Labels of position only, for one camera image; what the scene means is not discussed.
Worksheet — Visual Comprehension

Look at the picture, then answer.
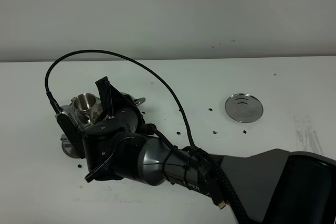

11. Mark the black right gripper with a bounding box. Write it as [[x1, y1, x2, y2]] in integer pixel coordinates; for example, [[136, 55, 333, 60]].
[[86, 77, 144, 134]]

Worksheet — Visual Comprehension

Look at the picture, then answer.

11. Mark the stainless steel teapot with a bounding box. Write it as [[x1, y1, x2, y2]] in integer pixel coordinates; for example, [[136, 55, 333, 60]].
[[83, 92, 146, 127]]

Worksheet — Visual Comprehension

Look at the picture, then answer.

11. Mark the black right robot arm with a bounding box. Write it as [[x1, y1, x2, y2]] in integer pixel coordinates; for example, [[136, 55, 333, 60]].
[[83, 78, 335, 223]]

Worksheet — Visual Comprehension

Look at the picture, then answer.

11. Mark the far stainless steel saucer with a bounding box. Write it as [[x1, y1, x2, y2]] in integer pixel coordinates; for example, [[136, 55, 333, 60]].
[[61, 104, 96, 125]]

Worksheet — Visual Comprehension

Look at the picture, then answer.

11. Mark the stainless steel saucer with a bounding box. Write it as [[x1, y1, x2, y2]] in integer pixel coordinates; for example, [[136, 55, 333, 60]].
[[61, 104, 96, 125], [60, 134, 85, 159]]

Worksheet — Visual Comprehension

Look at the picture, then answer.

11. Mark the far stainless steel teacup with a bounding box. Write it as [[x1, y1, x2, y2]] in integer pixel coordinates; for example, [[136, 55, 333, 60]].
[[71, 93, 102, 124]]

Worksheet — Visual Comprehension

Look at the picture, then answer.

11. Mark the near stainless steel saucer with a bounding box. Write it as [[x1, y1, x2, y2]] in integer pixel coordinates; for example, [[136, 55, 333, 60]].
[[60, 134, 85, 159]]

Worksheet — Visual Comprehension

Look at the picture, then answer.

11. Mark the steel teapot saucer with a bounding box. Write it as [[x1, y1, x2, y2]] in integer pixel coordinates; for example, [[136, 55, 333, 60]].
[[224, 93, 264, 123]]

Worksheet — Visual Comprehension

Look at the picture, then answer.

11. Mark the black right camera cable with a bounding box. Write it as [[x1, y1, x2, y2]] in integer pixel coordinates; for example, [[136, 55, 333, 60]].
[[44, 49, 253, 224]]

